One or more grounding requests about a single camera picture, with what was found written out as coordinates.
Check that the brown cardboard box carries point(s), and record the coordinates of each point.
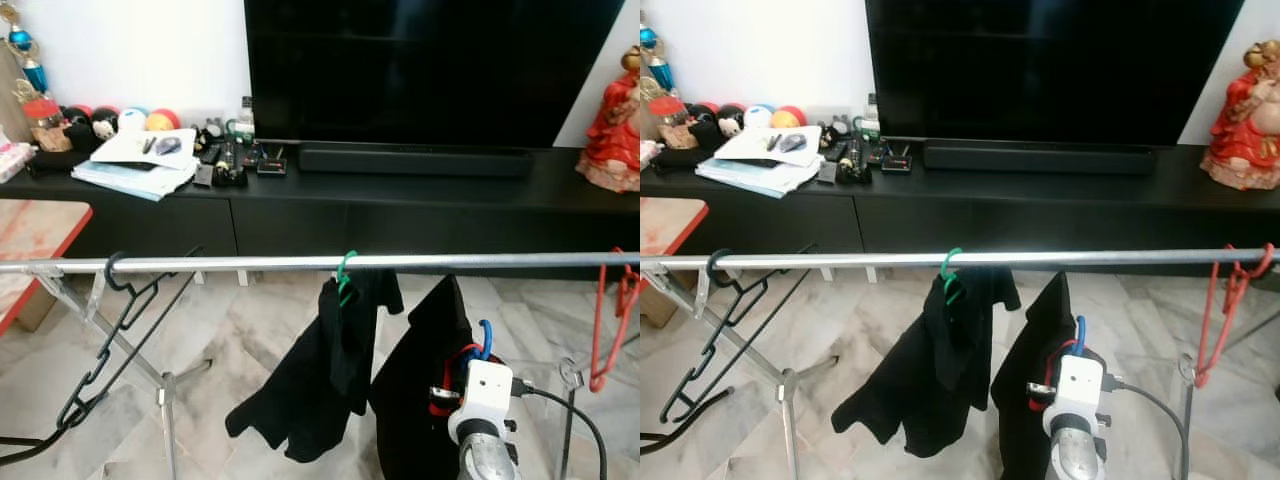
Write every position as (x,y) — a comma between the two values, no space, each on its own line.
(658,308)
(35,312)

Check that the white paper stack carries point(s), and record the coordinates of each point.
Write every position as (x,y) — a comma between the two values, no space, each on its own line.
(140,150)
(765,148)

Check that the clear plastic bottle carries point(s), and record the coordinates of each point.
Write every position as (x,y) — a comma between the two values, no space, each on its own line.
(246,120)
(871,117)

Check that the silver metal clothes rack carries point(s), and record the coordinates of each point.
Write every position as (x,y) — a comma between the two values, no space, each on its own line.
(250,263)
(850,261)

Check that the marble pattern folding table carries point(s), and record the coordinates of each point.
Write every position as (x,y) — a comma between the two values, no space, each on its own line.
(668,225)
(35,235)

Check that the black clothes hanger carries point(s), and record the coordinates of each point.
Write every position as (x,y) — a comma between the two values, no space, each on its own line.
(711,268)
(108,272)

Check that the black soundbar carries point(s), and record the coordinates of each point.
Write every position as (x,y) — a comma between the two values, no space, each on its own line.
(1040,159)
(415,162)

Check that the black toy figure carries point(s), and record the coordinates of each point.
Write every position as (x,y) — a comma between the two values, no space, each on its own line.
(856,162)
(231,165)

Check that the red clothes hanger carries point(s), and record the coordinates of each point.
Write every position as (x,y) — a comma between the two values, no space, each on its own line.
(1203,340)
(596,330)

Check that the blue clothes hanger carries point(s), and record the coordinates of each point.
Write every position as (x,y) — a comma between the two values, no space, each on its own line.
(486,335)
(1080,330)

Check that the red laughing Buddha statue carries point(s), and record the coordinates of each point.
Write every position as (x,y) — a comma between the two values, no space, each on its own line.
(1245,130)
(612,130)

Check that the black plush toy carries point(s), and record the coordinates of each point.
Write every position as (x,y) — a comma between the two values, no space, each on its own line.
(715,128)
(88,130)

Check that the small black stand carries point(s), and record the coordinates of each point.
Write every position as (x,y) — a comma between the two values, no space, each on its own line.
(897,159)
(272,162)

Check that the red lidded jar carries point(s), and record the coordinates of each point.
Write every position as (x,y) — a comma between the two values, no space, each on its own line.
(42,125)
(668,122)

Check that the blue and gold trophy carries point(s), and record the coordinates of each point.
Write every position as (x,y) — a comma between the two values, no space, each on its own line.
(35,75)
(662,72)

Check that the black flat screen television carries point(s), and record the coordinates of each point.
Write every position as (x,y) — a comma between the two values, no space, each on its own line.
(1050,70)
(430,70)

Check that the black shirt with red collar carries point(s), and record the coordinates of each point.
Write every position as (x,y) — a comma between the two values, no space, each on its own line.
(1020,400)
(410,400)

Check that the pink tissue pack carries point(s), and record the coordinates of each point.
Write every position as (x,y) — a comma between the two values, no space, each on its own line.
(12,160)
(649,155)

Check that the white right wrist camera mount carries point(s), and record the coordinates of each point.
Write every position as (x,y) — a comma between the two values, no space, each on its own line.
(1075,392)
(485,395)

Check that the green clothes hanger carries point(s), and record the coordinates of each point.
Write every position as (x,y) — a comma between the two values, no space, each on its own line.
(343,275)
(946,272)

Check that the black television console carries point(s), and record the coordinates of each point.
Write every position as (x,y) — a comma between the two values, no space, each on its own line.
(1030,212)
(400,215)

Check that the black printed t-shirt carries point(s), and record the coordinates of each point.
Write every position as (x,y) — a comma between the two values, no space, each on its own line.
(925,390)
(310,390)

